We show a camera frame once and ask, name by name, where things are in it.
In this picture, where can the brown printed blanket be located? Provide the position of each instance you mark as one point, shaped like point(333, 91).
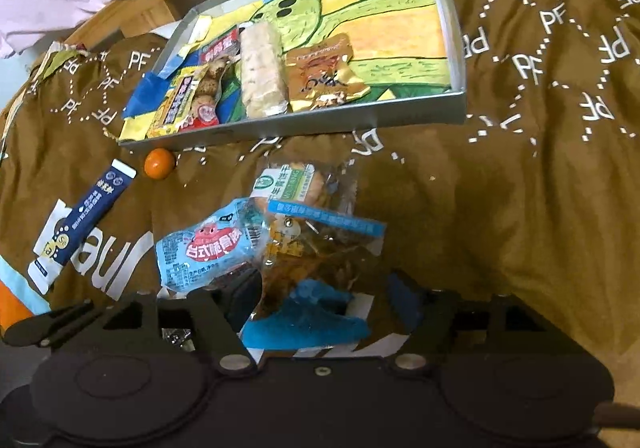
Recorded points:
point(500, 203)

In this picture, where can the rice cracker bar clear wrapper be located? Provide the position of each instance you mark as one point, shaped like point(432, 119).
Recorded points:
point(260, 73)

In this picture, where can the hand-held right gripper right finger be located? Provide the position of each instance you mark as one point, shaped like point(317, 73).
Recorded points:
point(406, 300)

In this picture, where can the cream patterned cloth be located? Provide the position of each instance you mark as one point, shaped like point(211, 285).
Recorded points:
point(55, 58)

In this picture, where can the green label clear snack packet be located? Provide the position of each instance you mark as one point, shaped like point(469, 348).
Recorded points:
point(295, 180)

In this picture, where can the dinosaur drawing paper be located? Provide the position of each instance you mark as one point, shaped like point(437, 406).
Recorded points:
point(390, 38)

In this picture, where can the gold brown snack packet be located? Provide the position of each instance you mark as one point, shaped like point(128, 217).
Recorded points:
point(325, 73)

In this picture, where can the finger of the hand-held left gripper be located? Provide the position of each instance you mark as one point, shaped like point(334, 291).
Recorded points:
point(45, 325)

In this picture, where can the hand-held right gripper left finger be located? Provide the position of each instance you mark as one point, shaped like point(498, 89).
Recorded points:
point(235, 300)

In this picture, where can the yellow snack bar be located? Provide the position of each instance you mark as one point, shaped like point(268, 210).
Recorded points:
point(172, 108)

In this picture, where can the grey shallow box tray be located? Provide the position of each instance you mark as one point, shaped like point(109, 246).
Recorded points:
point(350, 122)

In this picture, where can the clear blue-edged snack packet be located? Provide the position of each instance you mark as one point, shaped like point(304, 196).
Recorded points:
point(310, 258)

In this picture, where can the small orange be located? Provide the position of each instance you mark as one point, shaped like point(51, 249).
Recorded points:
point(159, 163)

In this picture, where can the navy white powder sachet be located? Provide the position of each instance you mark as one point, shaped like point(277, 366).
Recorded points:
point(85, 218)

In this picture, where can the red label quail egg packet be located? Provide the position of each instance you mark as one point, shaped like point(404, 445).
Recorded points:
point(207, 94)

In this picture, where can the light blue meat snack packet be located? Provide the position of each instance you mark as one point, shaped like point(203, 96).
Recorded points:
point(205, 248)

